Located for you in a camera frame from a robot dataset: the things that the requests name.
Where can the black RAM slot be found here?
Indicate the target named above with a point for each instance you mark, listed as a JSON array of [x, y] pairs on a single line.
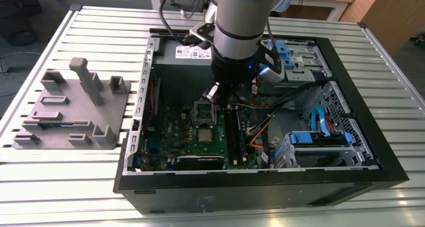
[[238, 135], [231, 135]]

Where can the blue plastic bay latch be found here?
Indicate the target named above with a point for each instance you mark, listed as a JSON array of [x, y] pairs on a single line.
[[288, 62]]

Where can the silver CPU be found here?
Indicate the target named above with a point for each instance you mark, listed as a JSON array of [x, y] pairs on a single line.
[[204, 135]]

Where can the silver disk bay with latch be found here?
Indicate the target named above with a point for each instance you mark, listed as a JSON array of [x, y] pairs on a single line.
[[306, 75]]

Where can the small wrist camera box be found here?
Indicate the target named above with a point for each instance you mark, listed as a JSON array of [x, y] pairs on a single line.
[[200, 31]]

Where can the dark floor equipment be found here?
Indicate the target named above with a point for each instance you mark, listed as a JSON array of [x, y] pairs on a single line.
[[20, 30]]

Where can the hard disk in blue carrier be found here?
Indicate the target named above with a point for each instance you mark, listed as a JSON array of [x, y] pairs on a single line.
[[302, 139]]

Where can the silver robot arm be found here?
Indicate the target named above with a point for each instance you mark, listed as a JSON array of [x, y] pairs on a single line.
[[239, 20]]

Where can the black table corner cap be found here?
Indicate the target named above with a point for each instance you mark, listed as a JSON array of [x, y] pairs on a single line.
[[75, 8], [363, 25]]

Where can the black PC case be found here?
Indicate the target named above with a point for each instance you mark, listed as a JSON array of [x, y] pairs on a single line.
[[232, 194]]

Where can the grey power supply unit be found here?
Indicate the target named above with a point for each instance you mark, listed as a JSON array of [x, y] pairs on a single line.
[[186, 52]]

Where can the grey parts rack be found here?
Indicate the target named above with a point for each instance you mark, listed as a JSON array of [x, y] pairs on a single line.
[[76, 107]]

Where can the wooden cabinet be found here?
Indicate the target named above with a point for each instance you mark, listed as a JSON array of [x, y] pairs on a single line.
[[395, 18]]

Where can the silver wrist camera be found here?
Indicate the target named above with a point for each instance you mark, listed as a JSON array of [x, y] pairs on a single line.
[[270, 75]]

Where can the black graphics card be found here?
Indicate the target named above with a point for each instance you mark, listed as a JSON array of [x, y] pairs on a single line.
[[199, 162]]

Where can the green Dell motherboard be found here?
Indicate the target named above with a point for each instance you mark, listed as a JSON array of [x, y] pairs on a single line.
[[176, 117]]

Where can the RAM stick with blue label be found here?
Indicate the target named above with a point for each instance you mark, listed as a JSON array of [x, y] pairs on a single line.
[[56, 125]]

